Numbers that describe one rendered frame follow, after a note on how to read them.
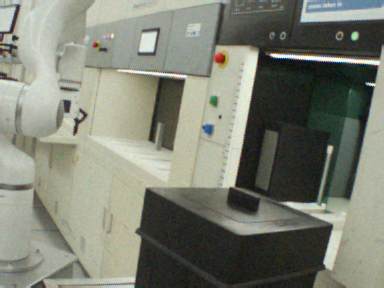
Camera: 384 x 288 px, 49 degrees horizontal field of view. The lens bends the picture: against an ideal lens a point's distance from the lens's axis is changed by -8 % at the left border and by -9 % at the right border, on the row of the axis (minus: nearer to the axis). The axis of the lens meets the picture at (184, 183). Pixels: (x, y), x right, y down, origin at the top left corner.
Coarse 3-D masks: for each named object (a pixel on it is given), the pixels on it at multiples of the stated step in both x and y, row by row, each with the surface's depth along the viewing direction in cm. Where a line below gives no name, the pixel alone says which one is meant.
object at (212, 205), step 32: (160, 192) 90; (192, 192) 94; (224, 192) 100; (160, 224) 87; (192, 224) 80; (224, 224) 75; (256, 224) 78; (288, 224) 82; (320, 224) 86; (192, 256) 79; (224, 256) 73; (256, 256) 74; (288, 256) 80; (320, 256) 87
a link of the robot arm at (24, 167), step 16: (0, 80) 94; (0, 96) 91; (16, 96) 91; (0, 112) 91; (0, 128) 94; (0, 144) 95; (0, 160) 93; (16, 160) 95; (32, 160) 100; (0, 176) 94; (16, 176) 95; (32, 176) 99
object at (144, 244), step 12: (144, 240) 92; (144, 252) 93; (156, 252) 89; (144, 264) 93; (156, 264) 89; (168, 264) 86; (180, 264) 83; (144, 276) 93; (156, 276) 89; (168, 276) 86; (180, 276) 83; (192, 276) 80; (300, 276) 86; (312, 276) 89
